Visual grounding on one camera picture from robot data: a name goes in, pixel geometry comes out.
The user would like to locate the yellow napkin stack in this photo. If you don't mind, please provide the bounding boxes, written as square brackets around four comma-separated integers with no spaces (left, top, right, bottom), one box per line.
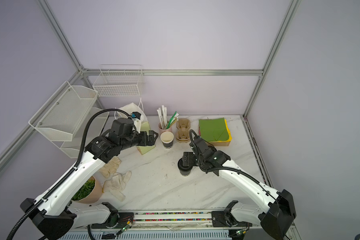
[225,120,232,142]

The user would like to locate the paper bowl with greens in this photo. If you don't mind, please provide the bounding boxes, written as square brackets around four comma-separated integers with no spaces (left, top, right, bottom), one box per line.
[71,176,103,204]

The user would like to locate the black white paper coffee cup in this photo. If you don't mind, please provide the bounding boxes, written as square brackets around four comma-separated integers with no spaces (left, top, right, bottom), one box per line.
[179,168,193,177]

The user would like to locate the black plastic cup lid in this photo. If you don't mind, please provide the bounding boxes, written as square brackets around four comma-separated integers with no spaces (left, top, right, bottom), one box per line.
[178,158,194,168]

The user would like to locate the white wire basket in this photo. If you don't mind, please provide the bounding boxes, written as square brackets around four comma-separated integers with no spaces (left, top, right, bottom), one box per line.
[93,65,145,97]

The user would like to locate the white mesh two-tier shelf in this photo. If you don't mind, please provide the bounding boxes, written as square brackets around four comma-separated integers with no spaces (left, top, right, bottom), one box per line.
[29,82,101,159]

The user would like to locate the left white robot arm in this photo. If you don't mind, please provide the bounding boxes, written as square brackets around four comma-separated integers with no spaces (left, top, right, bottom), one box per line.
[7,109,159,240]

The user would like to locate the stacked paper coffee cup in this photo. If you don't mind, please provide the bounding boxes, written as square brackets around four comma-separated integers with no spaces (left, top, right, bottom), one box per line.
[160,132,175,149]

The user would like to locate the pink straw holder cup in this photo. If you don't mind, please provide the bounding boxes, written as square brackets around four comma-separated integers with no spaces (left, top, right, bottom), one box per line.
[158,123,172,135]

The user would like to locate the green paper gift bag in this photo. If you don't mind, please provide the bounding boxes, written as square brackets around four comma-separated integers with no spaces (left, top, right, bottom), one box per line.
[114,98,155,155]

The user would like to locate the brown pulp cup carriers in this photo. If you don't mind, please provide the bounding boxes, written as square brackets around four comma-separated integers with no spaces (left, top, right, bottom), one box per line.
[176,118,191,143]

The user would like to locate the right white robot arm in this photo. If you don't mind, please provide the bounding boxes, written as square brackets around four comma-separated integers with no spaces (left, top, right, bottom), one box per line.
[178,130,297,240]

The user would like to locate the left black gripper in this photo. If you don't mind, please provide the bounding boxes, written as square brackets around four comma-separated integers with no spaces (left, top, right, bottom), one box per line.
[120,130,158,152]

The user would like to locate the cardboard napkin box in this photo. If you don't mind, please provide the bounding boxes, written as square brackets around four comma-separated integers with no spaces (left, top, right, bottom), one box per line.
[197,120,232,147]

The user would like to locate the aluminium frame rail base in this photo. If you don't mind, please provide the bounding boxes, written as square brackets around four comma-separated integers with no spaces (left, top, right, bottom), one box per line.
[41,208,302,240]

